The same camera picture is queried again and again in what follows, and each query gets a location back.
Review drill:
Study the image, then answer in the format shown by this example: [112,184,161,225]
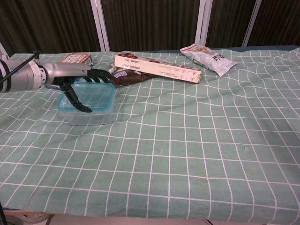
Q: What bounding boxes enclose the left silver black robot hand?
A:
[43,61,114,114]

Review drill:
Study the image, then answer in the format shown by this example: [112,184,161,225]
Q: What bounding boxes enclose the teal plastic container lid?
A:
[57,81,116,115]

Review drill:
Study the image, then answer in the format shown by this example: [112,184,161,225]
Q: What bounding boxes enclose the clear plastic food container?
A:
[58,103,115,126]

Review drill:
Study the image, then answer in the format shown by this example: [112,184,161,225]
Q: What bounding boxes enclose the orange and blue cracker box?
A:
[45,52,95,91]

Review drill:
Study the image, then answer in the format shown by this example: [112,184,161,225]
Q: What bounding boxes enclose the brown snack packet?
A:
[109,69,153,88]

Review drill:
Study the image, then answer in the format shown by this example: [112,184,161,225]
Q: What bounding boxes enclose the long cream cookie box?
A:
[114,52,202,84]

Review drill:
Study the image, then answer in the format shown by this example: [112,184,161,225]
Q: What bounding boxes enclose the dark folding screen white frames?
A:
[0,0,300,59]

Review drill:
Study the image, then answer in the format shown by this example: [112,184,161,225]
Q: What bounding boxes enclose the green checked tablecloth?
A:
[0,46,300,222]

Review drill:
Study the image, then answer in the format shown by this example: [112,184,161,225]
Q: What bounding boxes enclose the white and green snack bag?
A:
[180,44,239,77]

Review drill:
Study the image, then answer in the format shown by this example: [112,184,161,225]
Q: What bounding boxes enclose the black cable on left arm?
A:
[0,50,41,83]

